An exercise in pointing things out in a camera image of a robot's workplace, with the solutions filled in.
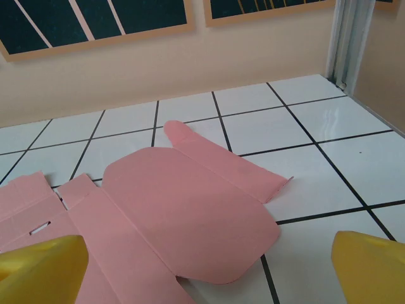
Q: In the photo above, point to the pink paper box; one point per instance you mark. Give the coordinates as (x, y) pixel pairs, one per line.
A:
(177, 202)

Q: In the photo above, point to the aluminium frame post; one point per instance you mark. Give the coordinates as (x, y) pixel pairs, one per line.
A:
(348, 38)

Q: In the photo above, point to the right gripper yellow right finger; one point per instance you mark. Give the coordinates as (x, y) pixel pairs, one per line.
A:
(373, 269)

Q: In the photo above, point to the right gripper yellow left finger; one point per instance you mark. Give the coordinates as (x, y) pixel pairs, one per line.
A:
(41, 272)

